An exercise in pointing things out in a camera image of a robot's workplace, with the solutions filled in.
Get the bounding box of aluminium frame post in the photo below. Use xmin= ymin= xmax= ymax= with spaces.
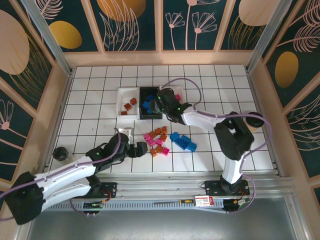
xmin=244 ymin=0 xmax=294 ymax=74
xmin=19 ymin=0 xmax=74 ymax=76

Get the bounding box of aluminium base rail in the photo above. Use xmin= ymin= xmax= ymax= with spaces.
xmin=93 ymin=172 xmax=293 ymax=201

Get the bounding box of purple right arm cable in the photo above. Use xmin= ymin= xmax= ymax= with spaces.
xmin=159 ymin=77 xmax=273 ymax=216

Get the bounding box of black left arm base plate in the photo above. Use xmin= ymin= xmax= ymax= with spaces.
xmin=98 ymin=181 xmax=118 ymax=200

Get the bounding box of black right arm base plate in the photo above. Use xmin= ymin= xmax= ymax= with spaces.
xmin=199 ymin=179 xmax=251 ymax=197

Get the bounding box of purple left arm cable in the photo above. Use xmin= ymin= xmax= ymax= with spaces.
xmin=0 ymin=127 xmax=122 ymax=222

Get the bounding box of paper coffee cup black lid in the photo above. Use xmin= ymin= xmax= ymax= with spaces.
xmin=246 ymin=111 xmax=265 ymax=133

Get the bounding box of screwdriver yellow black handle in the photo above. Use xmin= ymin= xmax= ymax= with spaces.
xmin=153 ymin=199 xmax=195 ymax=205

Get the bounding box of translucent white container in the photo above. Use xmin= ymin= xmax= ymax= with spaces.
xmin=161 ymin=85 xmax=187 ymax=117

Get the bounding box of small bottle black cap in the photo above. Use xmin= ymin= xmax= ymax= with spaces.
xmin=53 ymin=146 xmax=76 ymax=162

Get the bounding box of red white small box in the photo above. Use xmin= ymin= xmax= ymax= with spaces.
xmin=194 ymin=195 xmax=215 ymax=207

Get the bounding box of grey metal base sheet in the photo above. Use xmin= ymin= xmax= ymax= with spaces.
xmin=26 ymin=197 xmax=305 ymax=240

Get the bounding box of white plastic container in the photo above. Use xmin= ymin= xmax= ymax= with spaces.
xmin=116 ymin=86 xmax=141 ymax=120

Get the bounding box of grey slotted cable duct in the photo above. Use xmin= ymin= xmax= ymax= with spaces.
xmin=48 ymin=199 xmax=226 ymax=214

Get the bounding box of blue lego plate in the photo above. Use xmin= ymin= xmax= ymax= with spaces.
xmin=174 ymin=135 xmax=191 ymax=150

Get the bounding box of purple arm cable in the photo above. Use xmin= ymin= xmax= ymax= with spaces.
xmin=0 ymin=127 xmax=122 ymax=222
xmin=159 ymin=77 xmax=273 ymax=216

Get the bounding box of black plastic container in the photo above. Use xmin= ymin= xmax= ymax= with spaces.
xmin=138 ymin=86 xmax=165 ymax=120

